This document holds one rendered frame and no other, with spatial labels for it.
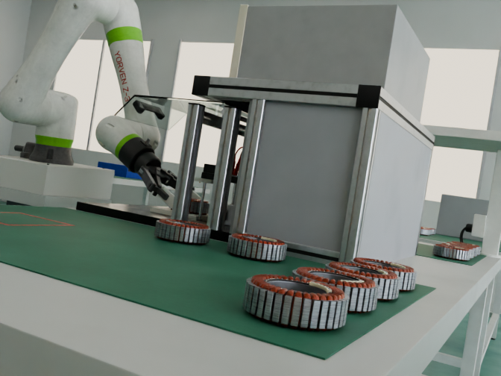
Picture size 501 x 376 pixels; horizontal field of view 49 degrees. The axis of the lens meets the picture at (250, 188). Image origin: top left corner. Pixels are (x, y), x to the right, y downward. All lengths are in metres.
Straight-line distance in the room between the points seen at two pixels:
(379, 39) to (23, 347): 1.01
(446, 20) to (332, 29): 5.14
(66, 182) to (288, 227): 0.97
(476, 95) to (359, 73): 4.93
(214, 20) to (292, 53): 6.16
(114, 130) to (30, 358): 1.25
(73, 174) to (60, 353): 1.54
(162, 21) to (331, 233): 6.95
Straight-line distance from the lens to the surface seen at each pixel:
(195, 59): 7.46
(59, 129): 2.01
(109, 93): 8.23
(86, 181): 2.01
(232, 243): 1.02
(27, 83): 1.89
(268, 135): 1.21
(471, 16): 6.40
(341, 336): 0.58
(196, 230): 1.09
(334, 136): 1.15
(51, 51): 1.85
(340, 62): 1.29
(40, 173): 1.89
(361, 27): 1.30
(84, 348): 0.44
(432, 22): 6.45
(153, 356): 0.44
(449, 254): 1.82
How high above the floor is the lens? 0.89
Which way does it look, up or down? level
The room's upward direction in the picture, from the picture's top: 9 degrees clockwise
